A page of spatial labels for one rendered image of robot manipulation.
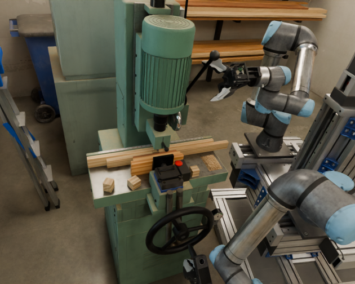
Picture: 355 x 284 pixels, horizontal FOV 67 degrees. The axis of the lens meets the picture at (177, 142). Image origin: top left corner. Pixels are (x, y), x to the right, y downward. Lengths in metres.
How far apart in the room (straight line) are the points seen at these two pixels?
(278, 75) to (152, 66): 0.48
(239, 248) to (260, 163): 0.79
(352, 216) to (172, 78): 0.65
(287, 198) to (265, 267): 1.07
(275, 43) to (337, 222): 0.89
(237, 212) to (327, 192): 1.29
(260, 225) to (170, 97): 0.52
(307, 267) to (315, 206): 1.22
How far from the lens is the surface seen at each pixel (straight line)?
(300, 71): 1.28
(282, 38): 1.41
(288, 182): 0.83
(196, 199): 1.31
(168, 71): 0.92
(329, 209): 0.79
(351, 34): 4.42
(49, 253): 2.07
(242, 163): 1.63
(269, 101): 1.15
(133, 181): 1.10
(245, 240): 0.93
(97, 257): 1.99
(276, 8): 3.83
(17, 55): 3.45
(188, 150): 1.27
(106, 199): 1.11
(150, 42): 0.91
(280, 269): 1.89
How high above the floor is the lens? 1.74
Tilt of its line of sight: 38 degrees down
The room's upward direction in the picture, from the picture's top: 8 degrees clockwise
